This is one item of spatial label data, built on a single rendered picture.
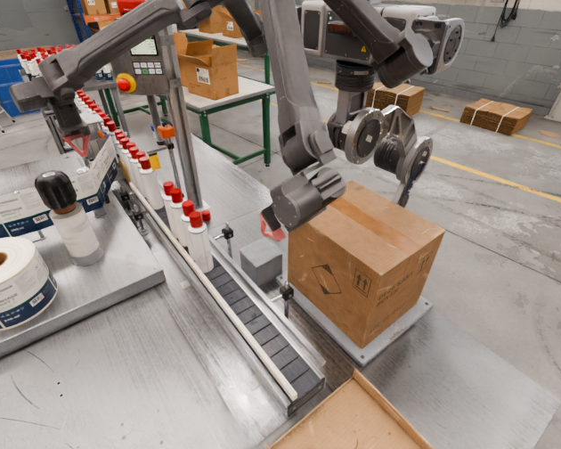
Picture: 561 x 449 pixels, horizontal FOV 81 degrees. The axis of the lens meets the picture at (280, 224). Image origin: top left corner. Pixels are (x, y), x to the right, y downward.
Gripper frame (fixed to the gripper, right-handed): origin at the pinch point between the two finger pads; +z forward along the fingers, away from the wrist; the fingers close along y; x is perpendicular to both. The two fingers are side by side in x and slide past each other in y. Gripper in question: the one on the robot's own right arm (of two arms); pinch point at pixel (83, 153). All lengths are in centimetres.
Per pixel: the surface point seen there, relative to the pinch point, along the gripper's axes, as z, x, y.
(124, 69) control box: -17.9, 20.1, -10.6
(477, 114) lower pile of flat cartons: 105, 445, -72
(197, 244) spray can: 18.5, 15.5, 35.7
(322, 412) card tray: 35, 18, 85
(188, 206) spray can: 9.9, 17.4, 29.1
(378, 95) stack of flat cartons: 95, 379, -178
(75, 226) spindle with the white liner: 15.9, -9.7, 10.4
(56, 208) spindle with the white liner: 9.5, -11.9, 9.0
